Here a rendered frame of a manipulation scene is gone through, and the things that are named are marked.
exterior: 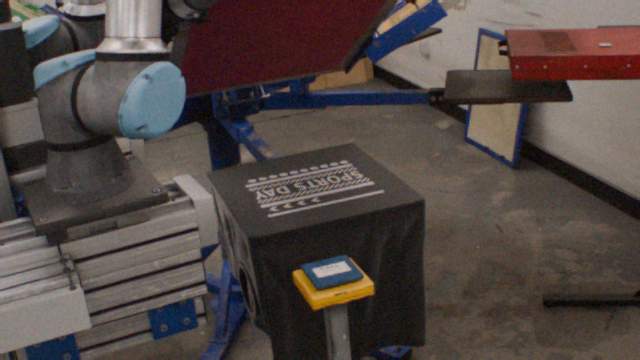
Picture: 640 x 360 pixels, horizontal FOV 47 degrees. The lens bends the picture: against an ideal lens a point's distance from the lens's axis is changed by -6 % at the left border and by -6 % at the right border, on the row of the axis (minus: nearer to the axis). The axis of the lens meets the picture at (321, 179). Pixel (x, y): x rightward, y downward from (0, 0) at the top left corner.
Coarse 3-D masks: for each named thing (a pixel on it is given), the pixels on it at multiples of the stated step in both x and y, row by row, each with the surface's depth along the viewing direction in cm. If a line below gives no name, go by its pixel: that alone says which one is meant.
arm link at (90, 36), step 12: (72, 0) 167; (84, 0) 166; (96, 0) 167; (72, 12) 166; (84, 12) 166; (96, 12) 167; (72, 24) 167; (84, 24) 167; (96, 24) 168; (84, 36) 167; (96, 36) 169; (84, 48) 168; (96, 48) 170
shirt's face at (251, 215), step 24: (240, 168) 221; (264, 168) 219; (288, 168) 217; (360, 168) 213; (384, 168) 211; (240, 192) 204; (360, 192) 197; (384, 192) 196; (408, 192) 195; (240, 216) 190; (264, 216) 189; (288, 216) 187; (312, 216) 186; (336, 216) 185
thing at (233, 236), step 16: (208, 176) 218; (224, 208) 203; (224, 224) 210; (240, 224) 186; (224, 240) 226; (240, 240) 189; (224, 256) 228; (240, 256) 194; (240, 272) 200; (256, 288) 186; (256, 304) 188; (256, 320) 196
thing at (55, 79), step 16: (48, 64) 117; (64, 64) 117; (80, 64) 117; (48, 80) 117; (64, 80) 117; (48, 96) 118; (64, 96) 116; (48, 112) 119; (64, 112) 117; (48, 128) 121; (64, 128) 120; (80, 128) 119
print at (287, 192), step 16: (272, 176) 213; (288, 176) 212; (304, 176) 211; (320, 176) 210; (336, 176) 209; (352, 176) 208; (256, 192) 203; (272, 192) 202; (288, 192) 201; (304, 192) 200; (320, 192) 200; (336, 192) 199; (368, 192) 197; (272, 208) 193; (288, 208) 192; (304, 208) 191
